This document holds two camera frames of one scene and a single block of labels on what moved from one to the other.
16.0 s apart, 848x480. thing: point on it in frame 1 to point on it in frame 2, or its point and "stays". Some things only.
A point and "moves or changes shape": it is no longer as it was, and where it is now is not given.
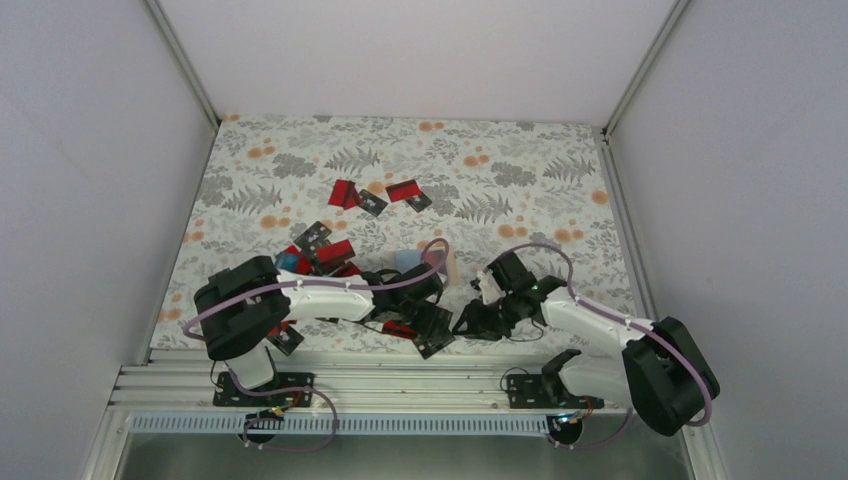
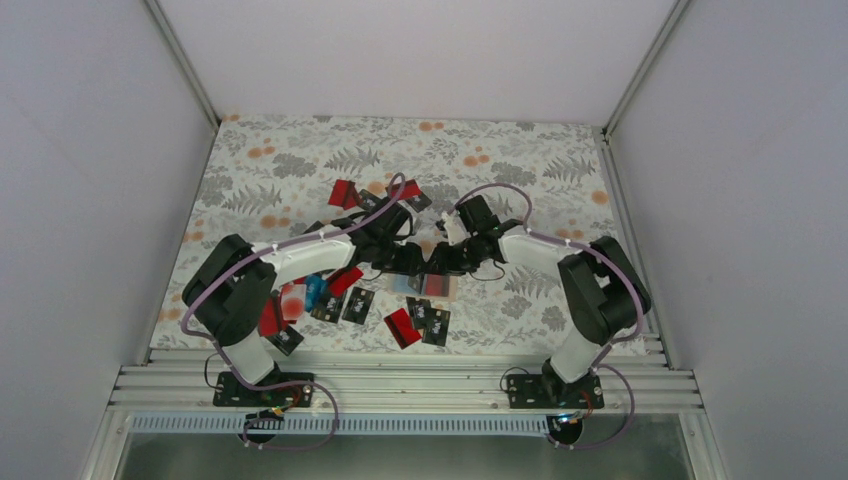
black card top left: x=371 y=203 stays
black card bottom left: x=286 y=340 stays
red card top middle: x=403 y=191 stays
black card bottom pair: x=435 y=330 moves or changes shape
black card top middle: x=419 y=202 stays
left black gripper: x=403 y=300 to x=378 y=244
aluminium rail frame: x=361 y=380 stays
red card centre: x=349 y=269 stays
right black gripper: x=478 y=325 to x=446 y=263
